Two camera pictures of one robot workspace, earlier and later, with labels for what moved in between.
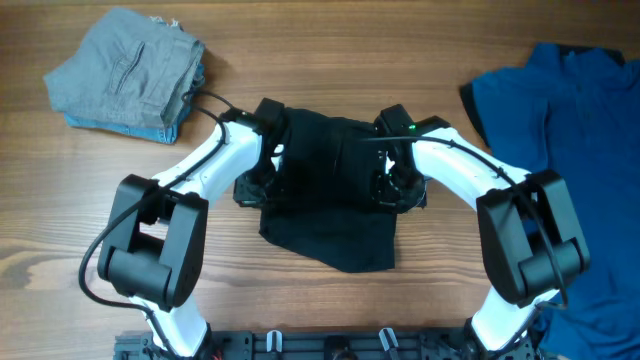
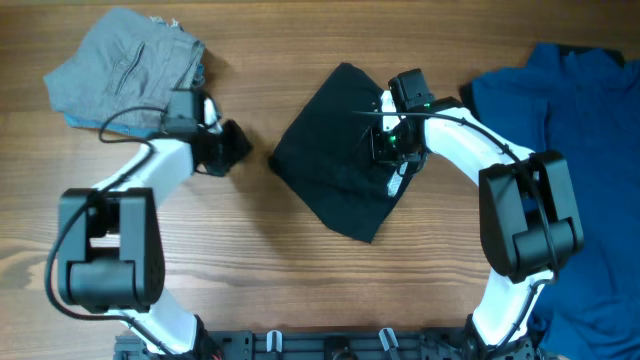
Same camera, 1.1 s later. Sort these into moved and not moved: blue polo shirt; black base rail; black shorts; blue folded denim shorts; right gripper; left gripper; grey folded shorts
Moved: right gripper; black shorts; left gripper
Not moved: black base rail; blue polo shirt; blue folded denim shorts; grey folded shorts
